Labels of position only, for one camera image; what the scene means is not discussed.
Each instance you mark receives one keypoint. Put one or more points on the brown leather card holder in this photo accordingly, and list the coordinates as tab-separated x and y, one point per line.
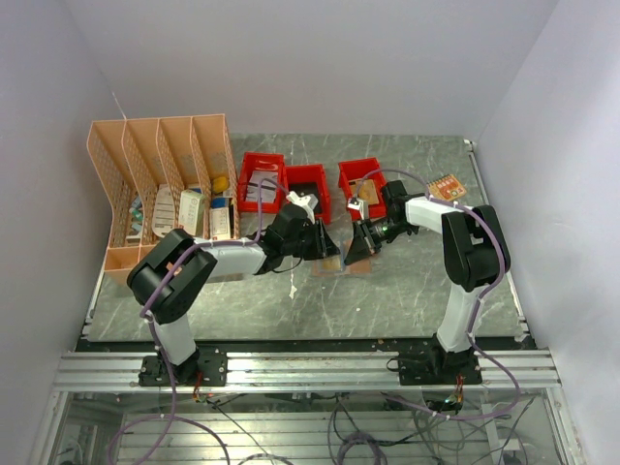
359	268

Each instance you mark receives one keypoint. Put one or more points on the white black cards stack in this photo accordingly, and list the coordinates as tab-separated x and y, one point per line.
260	186

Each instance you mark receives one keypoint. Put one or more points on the orange spiral notepad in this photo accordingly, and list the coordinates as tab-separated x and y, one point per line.
447	188

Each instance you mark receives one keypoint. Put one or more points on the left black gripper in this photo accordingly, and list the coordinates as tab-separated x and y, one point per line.
324	244

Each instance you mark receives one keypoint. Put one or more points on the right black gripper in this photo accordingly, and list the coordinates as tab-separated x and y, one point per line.
363	243

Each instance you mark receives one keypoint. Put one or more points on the red plastic bin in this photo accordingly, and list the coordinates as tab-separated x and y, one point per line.
363	169
311	179
261	161

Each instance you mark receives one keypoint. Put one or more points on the white oval package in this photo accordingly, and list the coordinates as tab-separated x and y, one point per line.
163	216

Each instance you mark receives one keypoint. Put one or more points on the gold cards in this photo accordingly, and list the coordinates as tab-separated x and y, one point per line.
366	190

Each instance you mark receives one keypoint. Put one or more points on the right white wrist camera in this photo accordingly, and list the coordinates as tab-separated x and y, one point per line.
358	208

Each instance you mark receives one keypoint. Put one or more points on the white green box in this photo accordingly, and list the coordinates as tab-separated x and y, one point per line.
191	212

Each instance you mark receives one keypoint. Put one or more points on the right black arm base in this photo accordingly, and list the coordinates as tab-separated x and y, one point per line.
436	367

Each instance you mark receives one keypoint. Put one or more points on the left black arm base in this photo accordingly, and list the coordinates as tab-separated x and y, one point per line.
209	369

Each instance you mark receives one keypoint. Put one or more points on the aluminium frame rails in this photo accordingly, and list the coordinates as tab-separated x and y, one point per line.
310	402

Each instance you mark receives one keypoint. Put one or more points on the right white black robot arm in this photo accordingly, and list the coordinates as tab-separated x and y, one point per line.
475	258

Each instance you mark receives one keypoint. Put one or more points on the gold magnetic stripe card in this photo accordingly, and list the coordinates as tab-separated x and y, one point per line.
330	265

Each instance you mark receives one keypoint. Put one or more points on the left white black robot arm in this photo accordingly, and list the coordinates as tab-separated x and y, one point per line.
168	280

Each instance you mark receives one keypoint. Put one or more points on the pink mesh desk organizer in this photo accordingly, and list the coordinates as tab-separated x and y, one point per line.
145	164

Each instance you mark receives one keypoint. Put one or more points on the yellow round object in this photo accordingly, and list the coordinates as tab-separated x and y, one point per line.
219	185

